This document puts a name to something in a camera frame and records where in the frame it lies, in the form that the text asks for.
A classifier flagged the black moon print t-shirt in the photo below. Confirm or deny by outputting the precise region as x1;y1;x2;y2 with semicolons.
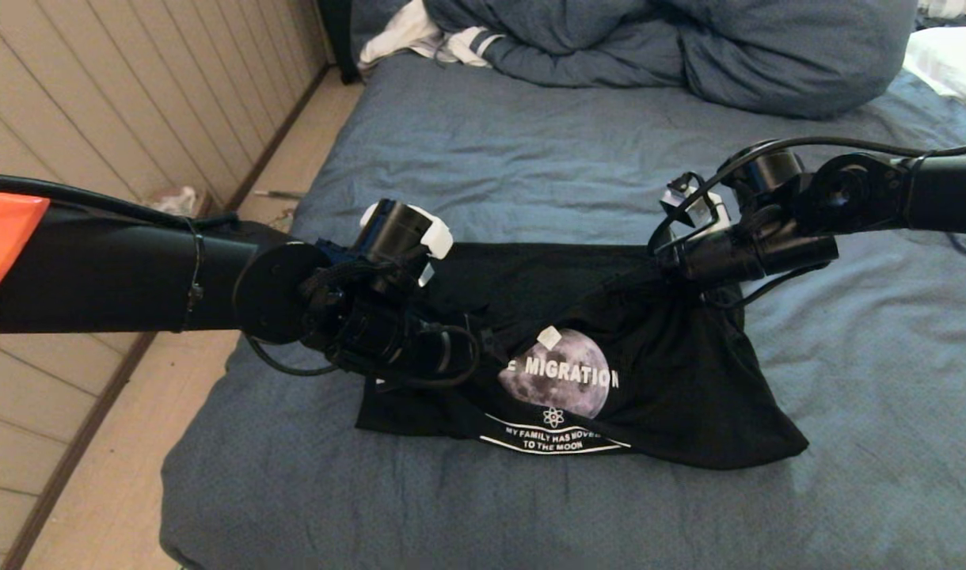
355;241;809;470

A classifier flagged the blue crumpled duvet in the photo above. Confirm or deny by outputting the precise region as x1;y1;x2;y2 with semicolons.
352;0;919;120

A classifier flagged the brown trash bin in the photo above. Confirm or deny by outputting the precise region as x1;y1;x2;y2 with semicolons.
146;188;219;221

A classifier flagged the crumpled plastic bin bag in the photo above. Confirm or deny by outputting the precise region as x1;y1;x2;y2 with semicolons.
152;188;200;216

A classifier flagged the white pillow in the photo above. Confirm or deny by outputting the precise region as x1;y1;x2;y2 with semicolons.
903;24;966;122

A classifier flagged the white striped garment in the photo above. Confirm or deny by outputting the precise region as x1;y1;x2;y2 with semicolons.
359;0;504;69

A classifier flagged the dark bedside furniture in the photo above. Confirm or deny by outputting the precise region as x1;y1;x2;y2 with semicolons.
318;0;365;85

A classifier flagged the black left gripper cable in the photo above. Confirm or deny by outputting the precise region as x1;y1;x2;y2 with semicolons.
241;325;484;390

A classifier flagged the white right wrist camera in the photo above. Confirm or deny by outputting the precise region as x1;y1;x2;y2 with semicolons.
659;173;733;238

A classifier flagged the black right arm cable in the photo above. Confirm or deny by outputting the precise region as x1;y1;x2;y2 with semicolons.
648;136;966;311

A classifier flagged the braided black left arm cable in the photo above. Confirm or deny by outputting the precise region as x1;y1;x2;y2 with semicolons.
0;173;242;317

